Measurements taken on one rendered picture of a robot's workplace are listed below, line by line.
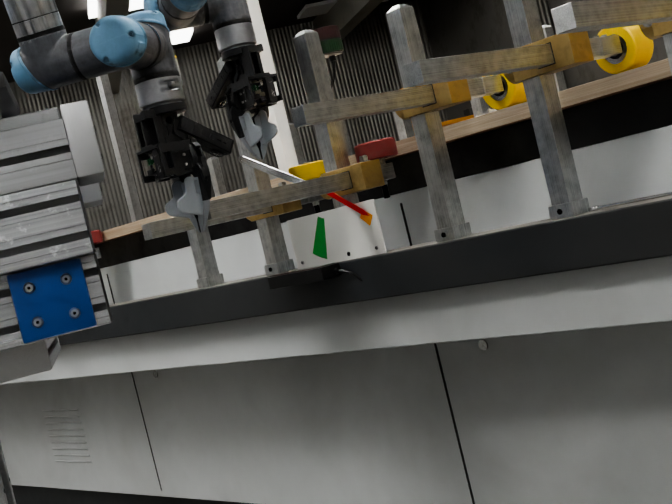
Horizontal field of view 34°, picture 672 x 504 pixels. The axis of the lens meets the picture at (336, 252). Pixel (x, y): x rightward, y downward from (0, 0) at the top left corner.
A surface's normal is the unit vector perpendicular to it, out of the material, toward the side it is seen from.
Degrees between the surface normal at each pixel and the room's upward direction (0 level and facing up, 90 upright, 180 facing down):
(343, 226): 90
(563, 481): 90
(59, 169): 90
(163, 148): 90
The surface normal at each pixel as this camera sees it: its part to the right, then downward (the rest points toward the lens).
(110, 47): -0.20, 0.08
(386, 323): -0.73, 0.20
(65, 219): 0.22, -0.02
